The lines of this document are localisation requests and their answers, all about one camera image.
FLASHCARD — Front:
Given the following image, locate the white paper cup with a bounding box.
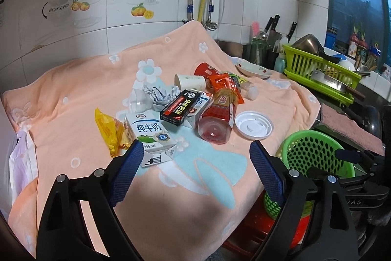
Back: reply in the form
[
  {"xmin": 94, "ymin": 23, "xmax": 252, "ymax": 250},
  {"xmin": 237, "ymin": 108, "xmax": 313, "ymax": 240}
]
[{"xmin": 174, "ymin": 74, "xmax": 206, "ymax": 91}]

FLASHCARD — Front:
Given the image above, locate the teal dish soap bottle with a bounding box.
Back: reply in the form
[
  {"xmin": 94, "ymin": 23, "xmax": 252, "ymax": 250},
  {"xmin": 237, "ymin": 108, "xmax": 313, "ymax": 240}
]
[{"xmin": 274, "ymin": 52, "xmax": 286, "ymax": 73}]

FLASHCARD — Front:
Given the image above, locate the lime green dish rack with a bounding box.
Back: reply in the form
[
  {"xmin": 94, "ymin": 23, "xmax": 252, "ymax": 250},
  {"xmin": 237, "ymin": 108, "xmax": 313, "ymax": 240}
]
[{"xmin": 282, "ymin": 45, "xmax": 365, "ymax": 106}]

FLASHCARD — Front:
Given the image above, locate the black wok pan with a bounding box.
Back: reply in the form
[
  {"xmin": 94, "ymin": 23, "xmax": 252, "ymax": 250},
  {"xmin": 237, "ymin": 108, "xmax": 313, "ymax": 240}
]
[{"xmin": 341, "ymin": 103, "xmax": 382, "ymax": 139}]

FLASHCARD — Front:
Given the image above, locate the peach floral towel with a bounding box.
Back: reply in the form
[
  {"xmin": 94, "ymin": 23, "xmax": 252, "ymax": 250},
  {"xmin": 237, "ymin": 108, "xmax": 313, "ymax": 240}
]
[{"xmin": 2, "ymin": 20, "xmax": 322, "ymax": 259}]

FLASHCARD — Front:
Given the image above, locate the clear plastic cup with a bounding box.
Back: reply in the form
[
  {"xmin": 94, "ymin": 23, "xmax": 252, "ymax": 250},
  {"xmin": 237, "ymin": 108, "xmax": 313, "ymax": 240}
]
[{"xmin": 128, "ymin": 89, "xmax": 152, "ymax": 113}]

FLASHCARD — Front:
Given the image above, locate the red plastic stool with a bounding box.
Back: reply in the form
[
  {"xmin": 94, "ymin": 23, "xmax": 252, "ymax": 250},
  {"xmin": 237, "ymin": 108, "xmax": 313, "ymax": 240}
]
[{"xmin": 222, "ymin": 193, "xmax": 311, "ymax": 259}]

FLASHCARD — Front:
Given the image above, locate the steel pot in rack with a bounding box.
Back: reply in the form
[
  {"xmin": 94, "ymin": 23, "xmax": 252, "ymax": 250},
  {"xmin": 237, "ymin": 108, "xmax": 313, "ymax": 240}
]
[{"xmin": 292, "ymin": 34, "xmax": 340, "ymax": 64}]

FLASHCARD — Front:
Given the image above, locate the clear bottle yellow green label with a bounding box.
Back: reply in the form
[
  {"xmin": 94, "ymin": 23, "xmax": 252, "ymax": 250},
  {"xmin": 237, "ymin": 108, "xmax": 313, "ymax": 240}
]
[{"xmin": 229, "ymin": 73, "xmax": 259, "ymax": 101}]

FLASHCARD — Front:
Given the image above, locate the black red cigarette box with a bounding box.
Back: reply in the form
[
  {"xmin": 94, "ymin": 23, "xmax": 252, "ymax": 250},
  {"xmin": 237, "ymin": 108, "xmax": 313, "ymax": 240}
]
[{"xmin": 160, "ymin": 90, "xmax": 201, "ymax": 126}]

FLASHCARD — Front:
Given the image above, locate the grey white paper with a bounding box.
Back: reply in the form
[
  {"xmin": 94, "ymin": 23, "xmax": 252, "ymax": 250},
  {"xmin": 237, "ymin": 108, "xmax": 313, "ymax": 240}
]
[{"xmin": 143, "ymin": 84, "xmax": 180, "ymax": 111}]

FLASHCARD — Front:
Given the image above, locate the cleaver with wooden handle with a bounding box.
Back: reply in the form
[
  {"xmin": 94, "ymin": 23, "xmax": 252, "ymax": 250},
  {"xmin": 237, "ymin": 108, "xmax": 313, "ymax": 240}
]
[{"xmin": 311, "ymin": 69, "xmax": 365, "ymax": 101}]

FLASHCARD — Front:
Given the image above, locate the dark utensil holder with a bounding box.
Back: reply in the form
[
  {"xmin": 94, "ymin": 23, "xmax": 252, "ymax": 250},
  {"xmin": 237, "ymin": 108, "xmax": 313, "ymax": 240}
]
[{"xmin": 243, "ymin": 38, "xmax": 279, "ymax": 69}]

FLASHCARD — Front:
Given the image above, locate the pink dish cloth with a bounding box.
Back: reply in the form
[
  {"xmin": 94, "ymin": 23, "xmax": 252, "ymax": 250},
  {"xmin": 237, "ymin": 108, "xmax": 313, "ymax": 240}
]
[{"xmin": 314, "ymin": 103, "xmax": 385, "ymax": 156}]

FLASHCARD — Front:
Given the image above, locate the yellow snack wrapper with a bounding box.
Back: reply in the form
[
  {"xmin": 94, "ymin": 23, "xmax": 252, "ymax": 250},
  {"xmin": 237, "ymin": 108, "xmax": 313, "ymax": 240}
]
[{"xmin": 94, "ymin": 108, "xmax": 135, "ymax": 158}]

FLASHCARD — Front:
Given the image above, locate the white milk carton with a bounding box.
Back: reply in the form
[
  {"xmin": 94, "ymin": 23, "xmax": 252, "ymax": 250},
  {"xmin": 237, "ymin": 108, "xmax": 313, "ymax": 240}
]
[{"xmin": 125, "ymin": 110, "xmax": 177, "ymax": 168}]

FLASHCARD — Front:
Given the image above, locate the orange snack wrapper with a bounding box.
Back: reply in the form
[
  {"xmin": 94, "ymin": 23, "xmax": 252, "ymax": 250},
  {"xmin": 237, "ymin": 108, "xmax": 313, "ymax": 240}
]
[{"xmin": 206, "ymin": 73, "xmax": 245, "ymax": 104}]

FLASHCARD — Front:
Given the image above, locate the green plastic trash basket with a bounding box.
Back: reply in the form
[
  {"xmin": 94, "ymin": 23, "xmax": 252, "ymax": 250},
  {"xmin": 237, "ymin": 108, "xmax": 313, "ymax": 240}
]
[{"xmin": 263, "ymin": 129, "xmax": 357, "ymax": 220}]

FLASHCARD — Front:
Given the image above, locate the red clear plastic jar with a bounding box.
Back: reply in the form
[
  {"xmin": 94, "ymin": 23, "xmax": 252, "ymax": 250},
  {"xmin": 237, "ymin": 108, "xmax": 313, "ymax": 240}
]
[{"xmin": 197, "ymin": 88, "xmax": 238, "ymax": 144}]

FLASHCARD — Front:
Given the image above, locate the white plastic bag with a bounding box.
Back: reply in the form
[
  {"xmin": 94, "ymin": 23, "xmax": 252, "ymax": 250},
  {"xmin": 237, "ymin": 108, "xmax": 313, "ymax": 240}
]
[{"xmin": 9, "ymin": 126, "xmax": 38, "ymax": 203}]

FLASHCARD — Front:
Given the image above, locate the white plastic lid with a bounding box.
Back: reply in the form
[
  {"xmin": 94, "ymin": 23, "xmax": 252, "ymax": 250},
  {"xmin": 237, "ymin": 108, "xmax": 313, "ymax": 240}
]
[{"xmin": 235, "ymin": 111, "xmax": 274, "ymax": 140}]

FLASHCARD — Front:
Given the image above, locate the white ceramic dish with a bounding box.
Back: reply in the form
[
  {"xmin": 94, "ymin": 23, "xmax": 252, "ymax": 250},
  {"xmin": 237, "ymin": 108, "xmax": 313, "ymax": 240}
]
[{"xmin": 235, "ymin": 62, "xmax": 272, "ymax": 79}]

